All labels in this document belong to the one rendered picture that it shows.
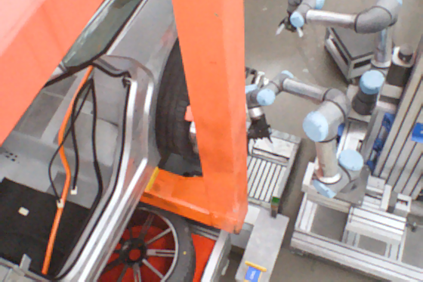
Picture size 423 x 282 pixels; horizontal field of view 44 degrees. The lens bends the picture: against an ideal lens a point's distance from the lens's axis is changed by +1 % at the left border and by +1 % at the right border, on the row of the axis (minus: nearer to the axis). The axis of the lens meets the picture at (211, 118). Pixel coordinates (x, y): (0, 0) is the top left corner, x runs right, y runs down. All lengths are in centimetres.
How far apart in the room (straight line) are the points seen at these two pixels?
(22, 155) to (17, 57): 229
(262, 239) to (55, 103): 135
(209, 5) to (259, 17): 309
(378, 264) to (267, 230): 68
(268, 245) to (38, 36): 233
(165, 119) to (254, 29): 194
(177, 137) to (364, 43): 178
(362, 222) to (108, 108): 140
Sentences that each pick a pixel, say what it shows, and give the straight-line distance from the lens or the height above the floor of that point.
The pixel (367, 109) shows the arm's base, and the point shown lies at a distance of 293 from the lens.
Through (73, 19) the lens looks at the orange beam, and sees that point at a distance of 85.
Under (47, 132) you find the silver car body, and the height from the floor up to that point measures 101.
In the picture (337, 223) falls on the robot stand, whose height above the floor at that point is 21.
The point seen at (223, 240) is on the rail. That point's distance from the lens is 302.
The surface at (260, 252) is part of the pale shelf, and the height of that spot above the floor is 45.
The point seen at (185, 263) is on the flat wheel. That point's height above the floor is 50.
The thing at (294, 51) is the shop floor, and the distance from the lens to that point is 428.
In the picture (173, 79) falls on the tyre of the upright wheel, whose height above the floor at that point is 116.
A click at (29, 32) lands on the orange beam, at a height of 271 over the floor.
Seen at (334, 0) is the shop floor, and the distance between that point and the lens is 471.
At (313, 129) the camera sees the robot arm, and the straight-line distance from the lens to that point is 217.
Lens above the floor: 322
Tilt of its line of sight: 56 degrees down
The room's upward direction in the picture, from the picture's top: 7 degrees counter-clockwise
